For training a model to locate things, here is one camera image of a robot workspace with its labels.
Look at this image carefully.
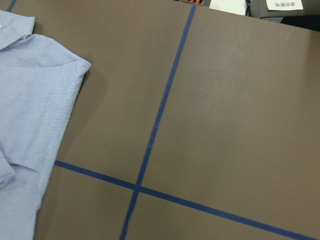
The light blue striped shirt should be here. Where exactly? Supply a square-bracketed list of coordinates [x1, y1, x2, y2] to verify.
[0, 11, 91, 240]

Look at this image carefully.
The near orange circuit board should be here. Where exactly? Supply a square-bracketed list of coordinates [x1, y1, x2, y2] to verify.
[175, 0, 205, 6]

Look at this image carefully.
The black label printer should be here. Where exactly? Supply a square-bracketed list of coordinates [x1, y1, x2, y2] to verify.
[246, 0, 320, 32]

